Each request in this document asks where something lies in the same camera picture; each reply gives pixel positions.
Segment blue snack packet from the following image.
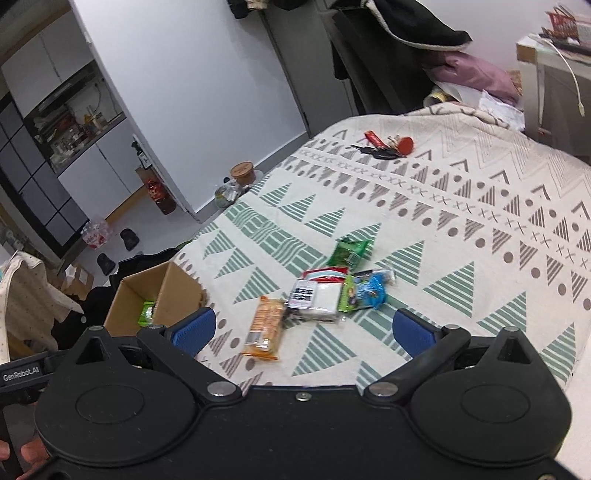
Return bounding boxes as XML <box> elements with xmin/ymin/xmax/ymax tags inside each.
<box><xmin>355</xmin><ymin>270</ymin><xmax>396</xmax><ymax>311</ymax></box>

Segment white and black snack packet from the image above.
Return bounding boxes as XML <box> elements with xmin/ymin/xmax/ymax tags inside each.
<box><xmin>285</xmin><ymin>278</ymin><xmax>345</xmax><ymax>325</ymax></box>

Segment cluttered kitchen counter items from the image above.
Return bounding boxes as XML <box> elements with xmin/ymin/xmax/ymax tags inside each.
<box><xmin>25</xmin><ymin>78</ymin><xmax>129</xmax><ymax>172</ymax></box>

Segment brown cardboard box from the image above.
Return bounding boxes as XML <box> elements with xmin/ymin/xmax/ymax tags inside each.
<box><xmin>103</xmin><ymin>260</ymin><xmax>209</xmax><ymax>341</ymax></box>

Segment black spray bottle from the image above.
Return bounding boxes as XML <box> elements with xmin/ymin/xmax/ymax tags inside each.
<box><xmin>131</xmin><ymin>140</ymin><xmax>151</xmax><ymax>169</ymax></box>

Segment person's left hand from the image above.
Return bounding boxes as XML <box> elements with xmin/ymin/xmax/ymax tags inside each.
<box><xmin>0</xmin><ymin>439</ymin><xmax>49</xmax><ymax>466</ymax></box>

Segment red building model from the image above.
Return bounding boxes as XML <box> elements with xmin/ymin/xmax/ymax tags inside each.
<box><xmin>540</xmin><ymin>4</ymin><xmax>591</xmax><ymax>48</ymax></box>

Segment orange biscuit packet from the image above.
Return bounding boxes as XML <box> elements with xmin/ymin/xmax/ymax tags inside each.
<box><xmin>240</xmin><ymin>295</ymin><xmax>288</xmax><ymax>361</ymax></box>

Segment white lower kitchen cabinet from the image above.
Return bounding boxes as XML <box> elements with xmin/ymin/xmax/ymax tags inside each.
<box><xmin>57</xmin><ymin>115</ymin><xmax>163</xmax><ymax>219</ymax></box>

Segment black framed glass door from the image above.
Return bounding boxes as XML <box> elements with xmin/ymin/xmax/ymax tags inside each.
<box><xmin>0</xmin><ymin>91</ymin><xmax>89</xmax><ymax>260</ymax></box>

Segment small green snack packet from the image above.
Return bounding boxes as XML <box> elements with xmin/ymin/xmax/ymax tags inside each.
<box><xmin>337</xmin><ymin>275</ymin><xmax>359</xmax><ymax>313</ymax></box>

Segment grey room door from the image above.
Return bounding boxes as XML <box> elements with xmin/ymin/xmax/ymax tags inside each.
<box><xmin>264</xmin><ymin>0</ymin><xmax>362</xmax><ymax>140</ymax></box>

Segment dotted cream cloth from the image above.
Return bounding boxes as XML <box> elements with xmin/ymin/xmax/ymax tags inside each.
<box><xmin>0</xmin><ymin>251</ymin><xmax>87</xmax><ymax>366</ymax></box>

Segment pink pillow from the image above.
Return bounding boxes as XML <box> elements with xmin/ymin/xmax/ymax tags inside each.
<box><xmin>428</xmin><ymin>50</ymin><xmax>521</xmax><ymax>105</ymax></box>

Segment key bunch with red tags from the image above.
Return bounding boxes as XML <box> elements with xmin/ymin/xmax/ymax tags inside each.
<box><xmin>349</xmin><ymin>130</ymin><xmax>417</xmax><ymax>160</ymax></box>

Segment dark green snack packet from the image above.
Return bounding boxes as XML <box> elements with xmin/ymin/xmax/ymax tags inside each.
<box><xmin>328</xmin><ymin>236</ymin><xmax>373</xmax><ymax>269</ymax></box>

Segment dark bottle with red label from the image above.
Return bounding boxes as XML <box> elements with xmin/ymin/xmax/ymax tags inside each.
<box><xmin>146</xmin><ymin>177</ymin><xmax>177</xmax><ymax>216</ymax></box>

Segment jar with wooden lid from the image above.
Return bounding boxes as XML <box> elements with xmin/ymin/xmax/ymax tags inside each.
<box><xmin>229</xmin><ymin>161</ymin><xmax>257</xmax><ymax>186</ymax></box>

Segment white desk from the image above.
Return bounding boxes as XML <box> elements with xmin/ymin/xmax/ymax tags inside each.
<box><xmin>514</xmin><ymin>34</ymin><xmax>591</xmax><ymax>163</ymax></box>

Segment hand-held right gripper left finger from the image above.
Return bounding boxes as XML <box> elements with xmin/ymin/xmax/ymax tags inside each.
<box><xmin>74</xmin><ymin>308</ymin><xmax>243</xmax><ymax>408</ymax></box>

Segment black office chair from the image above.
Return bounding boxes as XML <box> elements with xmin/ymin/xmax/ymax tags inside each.
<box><xmin>322</xmin><ymin>8</ymin><xmax>431</xmax><ymax>117</ymax></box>

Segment white charging cable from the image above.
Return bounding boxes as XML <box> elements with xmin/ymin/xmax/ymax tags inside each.
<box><xmin>540</xmin><ymin>36</ymin><xmax>585</xmax><ymax>119</ymax></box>

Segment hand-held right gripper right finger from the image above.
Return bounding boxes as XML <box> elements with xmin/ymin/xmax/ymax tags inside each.
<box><xmin>364</xmin><ymin>307</ymin><xmax>539</xmax><ymax>408</ymax></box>

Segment white crumpled paper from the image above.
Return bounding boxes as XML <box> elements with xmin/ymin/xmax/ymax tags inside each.
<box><xmin>477</xmin><ymin>89</ymin><xmax>527</xmax><ymax>133</ymax></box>

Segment white kitchen cabinet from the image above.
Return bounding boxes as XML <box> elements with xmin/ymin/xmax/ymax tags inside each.
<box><xmin>0</xmin><ymin>8</ymin><xmax>94</xmax><ymax>99</ymax></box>
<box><xmin>57</xmin><ymin>115</ymin><xmax>163</xmax><ymax>219</ymax></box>

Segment red and white snack packet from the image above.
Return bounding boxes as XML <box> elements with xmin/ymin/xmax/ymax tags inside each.
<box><xmin>302</xmin><ymin>266</ymin><xmax>350</xmax><ymax>284</ymax></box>

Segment white upper kitchen cabinet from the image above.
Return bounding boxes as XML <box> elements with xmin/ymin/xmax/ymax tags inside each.
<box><xmin>0</xmin><ymin>8</ymin><xmax>94</xmax><ymax>99</ymax></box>

